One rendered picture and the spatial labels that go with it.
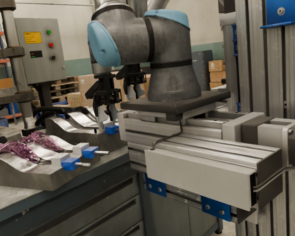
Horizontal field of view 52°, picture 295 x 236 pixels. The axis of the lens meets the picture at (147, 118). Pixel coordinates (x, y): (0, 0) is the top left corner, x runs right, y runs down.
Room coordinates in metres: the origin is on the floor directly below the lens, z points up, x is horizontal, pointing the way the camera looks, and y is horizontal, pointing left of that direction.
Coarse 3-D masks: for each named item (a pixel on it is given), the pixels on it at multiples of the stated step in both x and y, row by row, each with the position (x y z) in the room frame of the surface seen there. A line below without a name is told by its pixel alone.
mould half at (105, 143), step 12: (48, 120) 1.35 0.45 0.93; (60, 120) 1.33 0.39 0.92; (84, 120) 1.38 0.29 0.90; (108, 120) 1.40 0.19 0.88; (48, 132) 1.36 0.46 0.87; (60, 132) 1.29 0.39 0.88; (72, 132) 1.24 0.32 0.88; (84, 132) 1.19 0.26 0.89; (72, 144) 1.24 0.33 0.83; (96, 144) 1.13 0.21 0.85; (108, 144) 1.15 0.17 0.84; (120, 144) 1.20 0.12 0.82
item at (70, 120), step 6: (72, 108) 1.48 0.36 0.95; (78, 108) 1.46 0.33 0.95; (84, 108) 1.48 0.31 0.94; (66, 114) 1.40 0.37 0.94; (84, 114) 1.43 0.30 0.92; (90, 114) 1.45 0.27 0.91; (66, 120) 1.34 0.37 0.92; (72, 120) 1.36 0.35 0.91; (96, 120) 1.41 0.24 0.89; (78, 126) 1.33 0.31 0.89; (84, 126) 1.32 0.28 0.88
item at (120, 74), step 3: (126, 66) 1.46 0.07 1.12; (123, 69) 1.48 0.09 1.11; (126, 69) 1.46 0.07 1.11; (120, 72) 1.49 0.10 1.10; (123, 72) 1.48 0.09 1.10; (117, 75) 1.51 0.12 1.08; (120, 75) 1.49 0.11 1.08; (123, 75) 1.51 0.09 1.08; (117, 78) 1.51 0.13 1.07; (120, 78) 1.51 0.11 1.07
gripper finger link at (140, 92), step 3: (138, 84) 1.48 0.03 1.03; (135, 87) 1.49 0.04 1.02; (138, 87) 1.49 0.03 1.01; (135, 90) 1.49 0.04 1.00; (138, 90) 1.49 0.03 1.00; (141, 90) 1.48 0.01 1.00; (144, 90) 1.47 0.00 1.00; (138, 93) 1.50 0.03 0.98; (141, 93) 1.48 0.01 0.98; (144, 93) 1.47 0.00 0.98; (138, 96) 1.49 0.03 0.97
